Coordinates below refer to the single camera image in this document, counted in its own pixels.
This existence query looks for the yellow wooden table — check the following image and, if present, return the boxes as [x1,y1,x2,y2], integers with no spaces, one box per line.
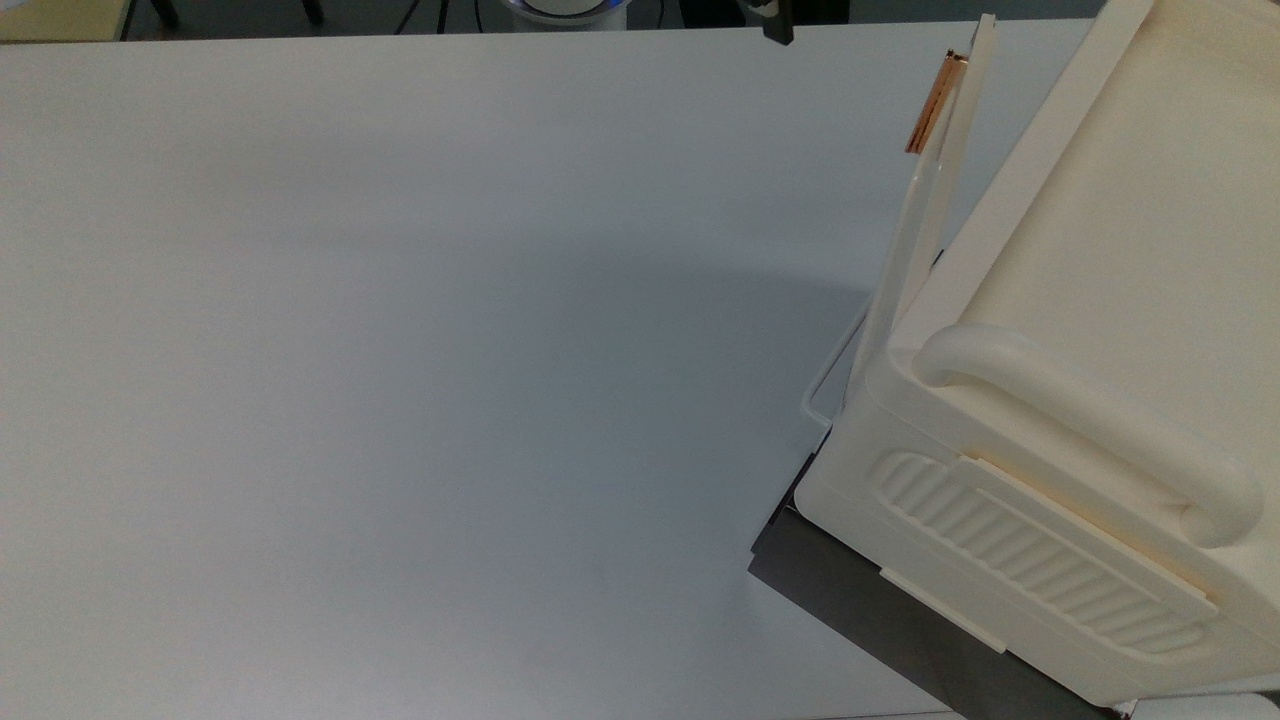
[0,0,137,44]

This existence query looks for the cream cabinet door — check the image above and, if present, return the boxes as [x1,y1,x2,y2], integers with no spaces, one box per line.
[847,13,999,403]

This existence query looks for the cream plastic cabinet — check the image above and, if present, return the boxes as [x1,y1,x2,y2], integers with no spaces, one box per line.
[795,0,1280,707]

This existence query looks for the copper door handle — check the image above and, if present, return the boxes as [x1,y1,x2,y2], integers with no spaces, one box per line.
[904,49,970,157]

